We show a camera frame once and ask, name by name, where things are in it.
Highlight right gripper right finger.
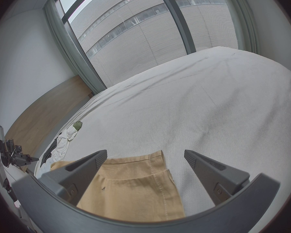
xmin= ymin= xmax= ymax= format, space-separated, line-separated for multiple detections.
xmin=184 ymin=150 xmax=251 ymax=206

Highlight pale grey garment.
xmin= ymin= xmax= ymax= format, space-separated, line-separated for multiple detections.
xmin=34 ymin=159 xmax=55 ymax=178

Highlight tan shorts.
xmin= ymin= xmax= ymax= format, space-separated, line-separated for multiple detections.
xmin=50 ymin=150 xmax=186 ymax=221

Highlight black T-shirt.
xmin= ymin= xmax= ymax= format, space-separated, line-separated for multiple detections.
xmin=40 ymin=137 xmax=60 ymax=166

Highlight white garment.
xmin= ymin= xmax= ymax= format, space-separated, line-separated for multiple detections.
xmin=50 ymin=128 xmax=77 ymax=161

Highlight grey-green curtain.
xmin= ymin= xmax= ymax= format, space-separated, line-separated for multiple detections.
xmin=45 ymin=0 xmax=107 ymax=95
xmin=221 ymin=0 xmax=260 ymax=55

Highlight window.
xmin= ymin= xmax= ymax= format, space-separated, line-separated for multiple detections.
xmin=59 ymin=0 xmax=238 ymax=92

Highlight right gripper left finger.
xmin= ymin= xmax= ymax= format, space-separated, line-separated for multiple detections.
xmin=40 ymin=150 xmax=108 ymax=206

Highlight bed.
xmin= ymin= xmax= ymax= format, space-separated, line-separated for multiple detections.
xmin=4 ymin=46 xmax=291 ymax=218

